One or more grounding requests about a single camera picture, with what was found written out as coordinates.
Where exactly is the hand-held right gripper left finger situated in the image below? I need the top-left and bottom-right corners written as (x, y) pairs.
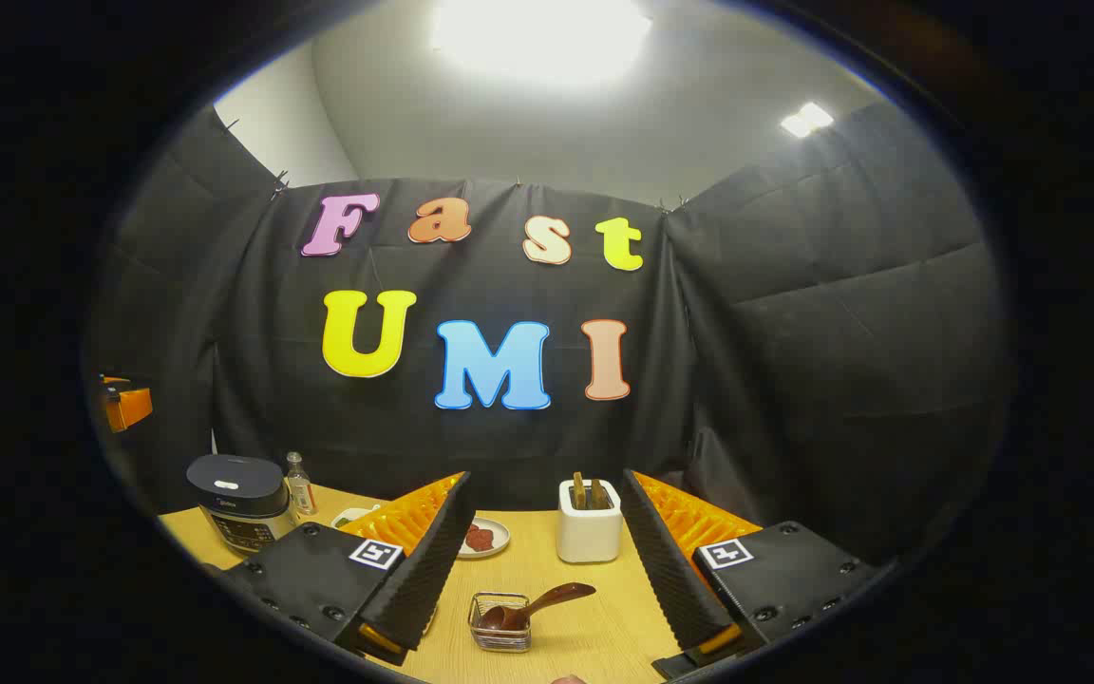
top-left (215, 470), bottom-right (478, 666)

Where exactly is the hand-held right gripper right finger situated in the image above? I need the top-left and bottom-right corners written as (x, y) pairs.
top-left (621, 468), bottom-right (880, 680)

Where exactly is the brown wooden spoon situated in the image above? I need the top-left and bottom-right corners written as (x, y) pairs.
top-left (479, 582), bottom-right (597, 633)

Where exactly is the silver black rice cooker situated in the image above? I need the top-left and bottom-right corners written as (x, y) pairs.
top-left (186, 454), bottom-right (299, 557)

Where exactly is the white square utensil holder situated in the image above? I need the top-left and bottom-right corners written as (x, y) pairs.
top-left (556, 478), bottom-right (624, 564)

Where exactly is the white round plate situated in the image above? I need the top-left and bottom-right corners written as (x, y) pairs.
top-left (457, 518), bottom-right (512, 560)

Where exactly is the small clear glass bottle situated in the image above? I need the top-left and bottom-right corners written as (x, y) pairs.
top-left (284, 451), bottom-right (318, 517)

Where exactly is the black backdrop cloth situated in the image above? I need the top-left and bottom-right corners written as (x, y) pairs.
top-left (91, 100), bottom-right (1013, 571)

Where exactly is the small ceiling light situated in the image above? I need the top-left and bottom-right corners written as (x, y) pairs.
top-left (780, 102), bottom-right (836, 140)

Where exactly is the large ceiling light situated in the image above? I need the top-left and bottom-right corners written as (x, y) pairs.
top-left (428, 0), bottom-right (654, 88)

